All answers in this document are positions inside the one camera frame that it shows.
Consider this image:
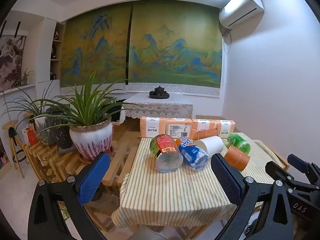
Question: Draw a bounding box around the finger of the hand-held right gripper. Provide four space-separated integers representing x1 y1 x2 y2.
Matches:
287 154 320 181
265 161 302 188

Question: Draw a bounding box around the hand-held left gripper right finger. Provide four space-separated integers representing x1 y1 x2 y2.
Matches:
211 152 293 240

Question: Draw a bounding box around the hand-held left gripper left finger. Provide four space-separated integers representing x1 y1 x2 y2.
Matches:
27 151 112 240

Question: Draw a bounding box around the orange paper cup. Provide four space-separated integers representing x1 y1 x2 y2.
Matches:
224 145 251 172
197 128 220 140

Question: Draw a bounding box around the white paper cup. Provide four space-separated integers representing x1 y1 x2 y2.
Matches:
194 136 224 160

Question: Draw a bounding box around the wooden pallet rack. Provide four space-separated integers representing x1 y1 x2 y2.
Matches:
24 123 141 193

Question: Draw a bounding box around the plant in white red pot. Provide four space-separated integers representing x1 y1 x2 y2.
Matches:
32 71 138 163

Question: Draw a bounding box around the blue label plastic bottle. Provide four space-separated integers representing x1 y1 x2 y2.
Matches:
175 137 210 172

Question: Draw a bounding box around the orange tissue pack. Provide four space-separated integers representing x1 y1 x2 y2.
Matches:
140 116 167 138
192 119 216 132
215 120 236 139
166 117 194 139

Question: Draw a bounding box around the striped tablecloth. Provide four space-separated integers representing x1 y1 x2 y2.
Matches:
111 132 290 227

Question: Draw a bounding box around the plant in dark speckled pot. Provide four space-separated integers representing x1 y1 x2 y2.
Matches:
1 80 75 149

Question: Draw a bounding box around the red green label plastic bottle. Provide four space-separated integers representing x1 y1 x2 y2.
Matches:
149 134 184 173

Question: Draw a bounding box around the red white packet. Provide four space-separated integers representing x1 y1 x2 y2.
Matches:
25 127 38 146

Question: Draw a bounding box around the wooden round stool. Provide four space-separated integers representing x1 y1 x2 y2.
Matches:
2 120 26 179

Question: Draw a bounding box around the white lace cloth table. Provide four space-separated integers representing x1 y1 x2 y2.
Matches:
119 94 194 124

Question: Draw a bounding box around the small potted plant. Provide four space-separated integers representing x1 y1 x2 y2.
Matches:
20 68 34 86

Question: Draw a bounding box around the white air conditioner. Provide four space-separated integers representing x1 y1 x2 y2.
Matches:
219 0 265 28

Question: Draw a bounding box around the narrow landscape wall painting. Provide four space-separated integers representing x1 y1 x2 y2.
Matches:
61 6 132 88

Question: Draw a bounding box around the wooden wall shelf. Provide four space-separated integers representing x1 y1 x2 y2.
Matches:
50 22 66 81

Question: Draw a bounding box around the ink wall scroll painting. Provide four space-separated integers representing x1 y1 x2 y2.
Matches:
0 35 27 93

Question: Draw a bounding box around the wide landscape wall painting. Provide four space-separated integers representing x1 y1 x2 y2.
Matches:
126 1 223 98

